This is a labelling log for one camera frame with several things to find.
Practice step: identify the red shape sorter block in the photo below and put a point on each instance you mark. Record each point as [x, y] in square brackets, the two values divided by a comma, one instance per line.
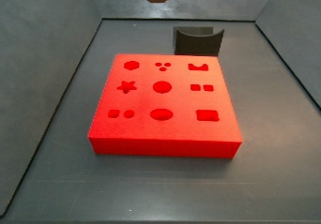
[164, 107]

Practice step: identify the dark grey curved holder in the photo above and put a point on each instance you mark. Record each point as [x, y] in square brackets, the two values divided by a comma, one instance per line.
[199, 41]

